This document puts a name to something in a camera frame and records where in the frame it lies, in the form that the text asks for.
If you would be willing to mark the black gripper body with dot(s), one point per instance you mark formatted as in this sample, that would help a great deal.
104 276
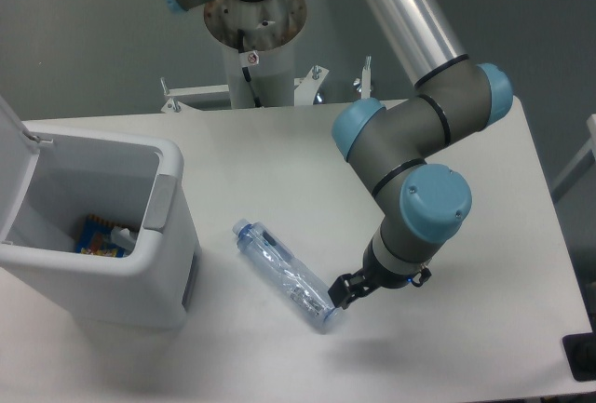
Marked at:
376 276

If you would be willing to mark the clear plastic bottle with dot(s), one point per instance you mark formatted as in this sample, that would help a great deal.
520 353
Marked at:
303 291

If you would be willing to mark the white paper carton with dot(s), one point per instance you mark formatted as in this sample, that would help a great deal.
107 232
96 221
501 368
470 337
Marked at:
124 238

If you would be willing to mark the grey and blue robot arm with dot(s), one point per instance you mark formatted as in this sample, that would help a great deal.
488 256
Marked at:
423 204

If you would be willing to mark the white plastic trash can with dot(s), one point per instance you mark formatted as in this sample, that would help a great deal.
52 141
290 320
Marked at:
52 178

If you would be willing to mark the black object at table corner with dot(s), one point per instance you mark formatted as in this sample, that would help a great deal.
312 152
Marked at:
580 352

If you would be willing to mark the blue snack wrapper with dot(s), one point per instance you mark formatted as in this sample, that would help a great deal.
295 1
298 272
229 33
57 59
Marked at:
94 238

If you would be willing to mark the white clamp post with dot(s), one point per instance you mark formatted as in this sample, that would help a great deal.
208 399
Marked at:
363 85

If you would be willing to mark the white frame at right edge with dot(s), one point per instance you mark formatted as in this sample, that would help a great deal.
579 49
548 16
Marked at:
578 166

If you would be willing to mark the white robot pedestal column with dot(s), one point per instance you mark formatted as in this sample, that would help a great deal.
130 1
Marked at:
257 38

